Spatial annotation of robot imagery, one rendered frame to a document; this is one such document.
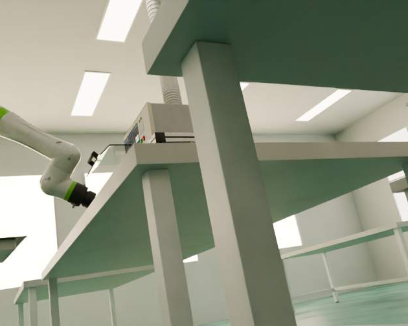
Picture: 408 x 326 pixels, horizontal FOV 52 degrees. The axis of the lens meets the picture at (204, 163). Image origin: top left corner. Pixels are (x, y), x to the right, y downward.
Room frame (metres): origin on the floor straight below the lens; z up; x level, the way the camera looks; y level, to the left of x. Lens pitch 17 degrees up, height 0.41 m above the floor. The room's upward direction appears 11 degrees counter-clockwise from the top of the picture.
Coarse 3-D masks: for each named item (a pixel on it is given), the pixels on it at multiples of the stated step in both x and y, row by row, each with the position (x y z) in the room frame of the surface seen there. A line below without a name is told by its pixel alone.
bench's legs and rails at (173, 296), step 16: (144, 176) 0.91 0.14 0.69; (160, 176) 0.90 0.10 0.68; (144, 192) 0.93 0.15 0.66; (160, 192) 0.90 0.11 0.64; (160, 208) 0.90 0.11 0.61; (160, 224) 0.89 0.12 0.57; (176, 224) 0.91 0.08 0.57; (160, 240) 0.89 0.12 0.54; (176, 240) 0.91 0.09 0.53; (160, 256) 0.89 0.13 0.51; (176, 256) 0.91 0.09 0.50; (160, 272) 0.90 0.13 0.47; (176, 272) 0.90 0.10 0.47; (160, 288) 0.92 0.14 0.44; (176, 288) 0.90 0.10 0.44; (160, 304) 0.93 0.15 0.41; (176, 304) 0.90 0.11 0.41; (176, 320) 0.90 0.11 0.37; (192, 320) 0.91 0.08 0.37
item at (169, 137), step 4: (156, 132) 1.69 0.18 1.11; (160, 132) 1.69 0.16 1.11; (152, 136) 1.71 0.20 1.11; (156, 136) 1.68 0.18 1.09; (160, 136) 1.69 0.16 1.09; (164, 136) 1.70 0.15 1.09; (168, 136) 1.71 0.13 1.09; (172, 136) 1.72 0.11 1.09; (176, 136) 1.73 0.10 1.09; (180, 136) 1.74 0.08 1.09; (184, 136) 1.75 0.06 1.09; (188, 136) 1.76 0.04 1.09; (192, 136) 1.77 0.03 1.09; (148, 140) 1.76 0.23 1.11; (152, 140) 1.72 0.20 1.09; (156, 140) 1.68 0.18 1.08; (160, 140) 1.69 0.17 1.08; (164, 140) 1.70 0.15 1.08; (168, 140) 1.71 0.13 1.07; (172, 140) 1.72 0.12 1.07; (176, 140) 1.73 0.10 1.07; (180, 140) 1.74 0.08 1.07; (184, 140) 1.75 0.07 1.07; (188, 140) 1.76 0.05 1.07; (192, 140) 1.76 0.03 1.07
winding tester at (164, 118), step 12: (144, 108) 1.83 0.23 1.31; (156, 108) 1.82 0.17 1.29; (168, 108) 1.85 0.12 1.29; (180, 108) 1.88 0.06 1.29; (144, 120) 1.85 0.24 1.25; (156, 120) 1.81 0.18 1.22; (168, 120) 1.84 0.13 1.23; (180, 120) 1.87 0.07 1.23; (144, 132) 1.87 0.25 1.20; (168, 132) 1.84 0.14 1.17; (180, 132) 1.86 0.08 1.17; (192, 132) 1.90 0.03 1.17
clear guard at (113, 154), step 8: (112, 144) 1.61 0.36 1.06; (120, 144) 1.62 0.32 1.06; (128, 144) 1.64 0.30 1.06; (104, 152) 1.62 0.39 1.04; (112, 152) 1.68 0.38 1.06; (120, 152) 1.70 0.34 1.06; (96, 160) 1.61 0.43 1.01; (104, 160) 1.77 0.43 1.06; (112, 160) 1.78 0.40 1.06; (120, 160) 1.81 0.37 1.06
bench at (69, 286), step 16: (112, 272) 3.35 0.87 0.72; (128, 272) 3.41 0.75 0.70; (144, 272) 3.72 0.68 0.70; (32, 288) 3.11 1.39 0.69; (48, 288) 3.48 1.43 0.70; (64, 288) 3.80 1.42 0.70; (80, 288) 4.18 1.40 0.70; (96, 288) 4.65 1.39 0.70; (112, 288) 5.10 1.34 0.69; (16, 304) 4.66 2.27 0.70; (32, 304) 3.10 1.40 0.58; (112, 304) 5.09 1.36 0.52; (32, 320) 3.10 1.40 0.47; (112, 320) 5.09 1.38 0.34
